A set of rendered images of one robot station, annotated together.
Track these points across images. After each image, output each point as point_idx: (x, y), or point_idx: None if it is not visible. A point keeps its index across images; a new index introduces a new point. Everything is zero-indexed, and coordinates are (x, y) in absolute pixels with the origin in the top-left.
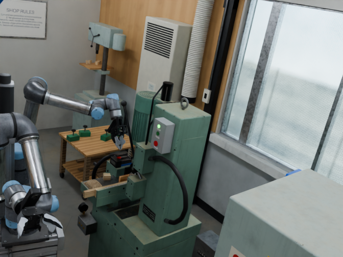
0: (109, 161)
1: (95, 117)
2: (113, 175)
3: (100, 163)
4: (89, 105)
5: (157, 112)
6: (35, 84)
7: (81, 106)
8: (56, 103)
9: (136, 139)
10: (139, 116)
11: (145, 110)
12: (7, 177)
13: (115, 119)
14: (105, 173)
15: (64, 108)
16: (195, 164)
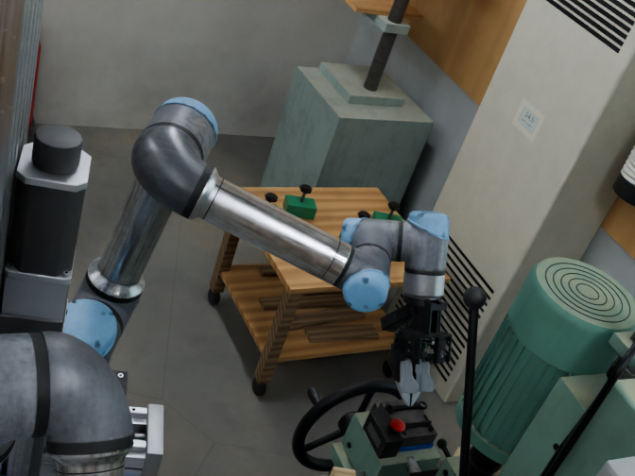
0: (363, 418)
1: (354, 301)
2: (365, 471)
3: (331, 407)
4: (345, 257)
5: (618, 418)
6: (177, 143)
7: (317, 254)
8: (233, 228)
9: (481, 427)
10: (522, 362)
11: (551, 355)
12: (18, 465)
13: (420, 305)
14: (339, 446)
15: (256, 246)
16: None
